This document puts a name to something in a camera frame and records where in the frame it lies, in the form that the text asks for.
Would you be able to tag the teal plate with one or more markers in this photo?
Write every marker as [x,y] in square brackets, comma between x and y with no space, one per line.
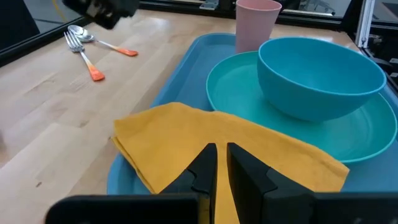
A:
[236,90]

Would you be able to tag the blue bowl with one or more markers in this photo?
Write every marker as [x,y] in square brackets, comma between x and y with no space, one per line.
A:
[311,81]

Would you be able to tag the yellow cloth napkin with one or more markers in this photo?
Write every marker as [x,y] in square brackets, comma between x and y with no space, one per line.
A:
[186,133]

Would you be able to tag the blue plastic tray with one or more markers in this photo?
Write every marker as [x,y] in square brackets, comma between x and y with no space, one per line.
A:
[192,77]

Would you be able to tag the black metal table frame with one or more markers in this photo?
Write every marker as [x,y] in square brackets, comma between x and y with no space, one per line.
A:
[46,35]

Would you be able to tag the pink cup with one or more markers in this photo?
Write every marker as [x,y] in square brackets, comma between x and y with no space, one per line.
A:
[253,28]

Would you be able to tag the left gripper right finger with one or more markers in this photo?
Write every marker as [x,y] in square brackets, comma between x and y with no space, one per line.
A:
[252,193]

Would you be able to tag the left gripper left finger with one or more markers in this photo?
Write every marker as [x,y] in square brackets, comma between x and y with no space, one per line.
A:
[203,174]

